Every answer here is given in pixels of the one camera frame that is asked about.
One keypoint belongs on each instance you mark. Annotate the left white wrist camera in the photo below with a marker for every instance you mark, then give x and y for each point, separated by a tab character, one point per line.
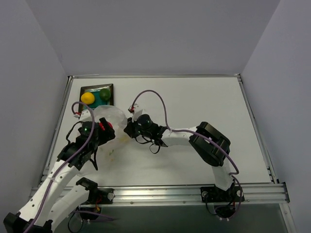
84	115

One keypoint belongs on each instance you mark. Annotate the square teal brown-rimmed plate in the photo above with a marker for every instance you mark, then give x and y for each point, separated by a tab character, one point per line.
96	91

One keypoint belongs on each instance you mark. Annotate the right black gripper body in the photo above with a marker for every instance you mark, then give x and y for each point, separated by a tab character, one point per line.
129	128

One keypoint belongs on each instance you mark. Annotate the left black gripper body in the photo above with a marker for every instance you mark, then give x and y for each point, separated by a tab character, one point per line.
107	132

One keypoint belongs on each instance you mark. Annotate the yellow fake lemon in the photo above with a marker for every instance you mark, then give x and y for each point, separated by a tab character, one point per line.
88	98

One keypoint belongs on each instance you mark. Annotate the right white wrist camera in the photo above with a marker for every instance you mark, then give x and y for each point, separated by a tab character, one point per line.
136	111

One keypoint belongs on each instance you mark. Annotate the green fake lime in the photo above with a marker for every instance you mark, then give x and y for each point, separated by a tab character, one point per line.
105	94

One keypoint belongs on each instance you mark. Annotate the aluminium front rail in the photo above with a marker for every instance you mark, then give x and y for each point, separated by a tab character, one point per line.
183	195

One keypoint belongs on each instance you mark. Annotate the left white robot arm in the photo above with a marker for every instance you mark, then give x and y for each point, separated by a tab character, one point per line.
46	209

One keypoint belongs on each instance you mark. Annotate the translucent plastic bag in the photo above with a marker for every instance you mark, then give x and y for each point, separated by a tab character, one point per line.
107	153

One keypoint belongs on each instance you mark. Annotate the red fake fruit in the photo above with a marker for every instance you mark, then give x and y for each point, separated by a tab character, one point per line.
106	127

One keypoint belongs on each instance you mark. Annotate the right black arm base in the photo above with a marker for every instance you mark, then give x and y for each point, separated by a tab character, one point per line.
220	203

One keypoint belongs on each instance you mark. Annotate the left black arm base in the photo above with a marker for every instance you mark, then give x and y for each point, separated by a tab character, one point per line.
95	196

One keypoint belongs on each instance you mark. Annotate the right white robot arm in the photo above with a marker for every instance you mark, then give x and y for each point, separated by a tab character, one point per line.
212	146

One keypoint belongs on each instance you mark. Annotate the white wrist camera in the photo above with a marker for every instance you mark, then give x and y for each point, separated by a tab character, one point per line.
136	111
84	115

